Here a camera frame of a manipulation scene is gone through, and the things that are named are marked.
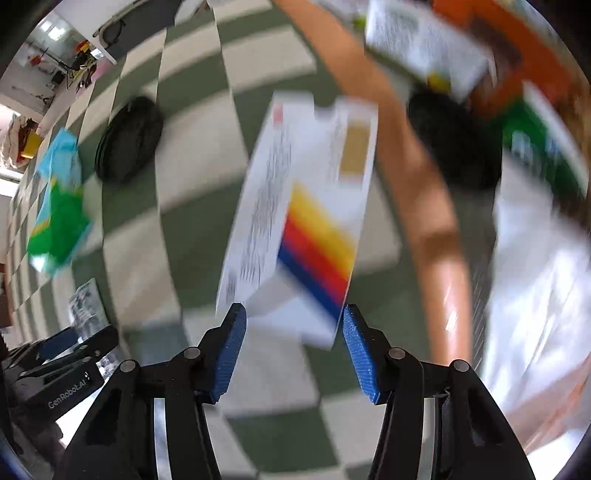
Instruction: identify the pile of bedding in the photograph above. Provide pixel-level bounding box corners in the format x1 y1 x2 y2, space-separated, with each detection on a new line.
0 115 38 162

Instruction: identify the silver blister pack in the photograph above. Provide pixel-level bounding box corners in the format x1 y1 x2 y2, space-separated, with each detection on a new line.
68 277 116 330

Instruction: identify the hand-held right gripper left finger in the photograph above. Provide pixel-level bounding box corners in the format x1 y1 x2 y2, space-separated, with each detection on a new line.
60 302 249 480

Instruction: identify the black round lid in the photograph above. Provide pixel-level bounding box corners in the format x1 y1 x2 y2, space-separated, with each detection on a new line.
95 95 165 184

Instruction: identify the green checkered tablecloth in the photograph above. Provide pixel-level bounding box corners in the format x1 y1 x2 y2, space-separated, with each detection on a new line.
7 0 476 480

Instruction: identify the white plastic bag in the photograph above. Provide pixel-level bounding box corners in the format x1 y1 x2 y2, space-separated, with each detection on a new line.
480 152 591 457

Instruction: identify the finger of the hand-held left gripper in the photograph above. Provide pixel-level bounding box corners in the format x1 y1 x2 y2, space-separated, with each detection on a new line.
25 326 78 356
18 324 120 380

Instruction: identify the white box with colour stripes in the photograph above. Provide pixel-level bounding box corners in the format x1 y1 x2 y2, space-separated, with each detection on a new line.
216 90 379 349

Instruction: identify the dark glass bottle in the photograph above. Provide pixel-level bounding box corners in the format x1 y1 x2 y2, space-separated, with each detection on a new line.
406 88 504 192

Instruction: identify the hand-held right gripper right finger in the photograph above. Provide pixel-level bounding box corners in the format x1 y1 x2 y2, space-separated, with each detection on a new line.
342 304 536 480

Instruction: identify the white yellow-green box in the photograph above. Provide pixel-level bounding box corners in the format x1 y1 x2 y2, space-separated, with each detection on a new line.
355 0 495 100

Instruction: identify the orange box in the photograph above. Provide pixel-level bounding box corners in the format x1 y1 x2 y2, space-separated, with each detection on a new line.
431 0 561 121

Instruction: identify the green box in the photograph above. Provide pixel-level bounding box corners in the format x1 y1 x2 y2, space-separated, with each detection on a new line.
501 83 589 217

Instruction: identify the blue green packet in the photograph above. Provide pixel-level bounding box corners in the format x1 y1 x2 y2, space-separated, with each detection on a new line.
25 128 93 277

